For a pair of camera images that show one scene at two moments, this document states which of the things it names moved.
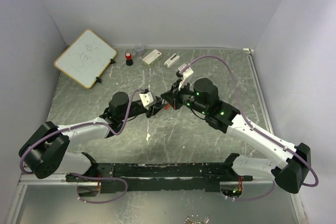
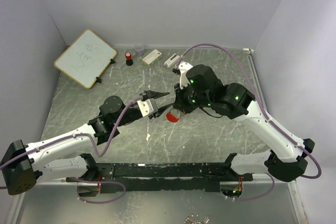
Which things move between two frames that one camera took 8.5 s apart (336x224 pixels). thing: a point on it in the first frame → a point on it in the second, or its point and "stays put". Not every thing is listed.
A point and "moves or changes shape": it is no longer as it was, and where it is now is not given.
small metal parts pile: (194, 219) stays put
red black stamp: (129, 61) stays put
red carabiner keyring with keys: (167, 107) moves or changes shape
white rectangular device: (171, 61) stays put
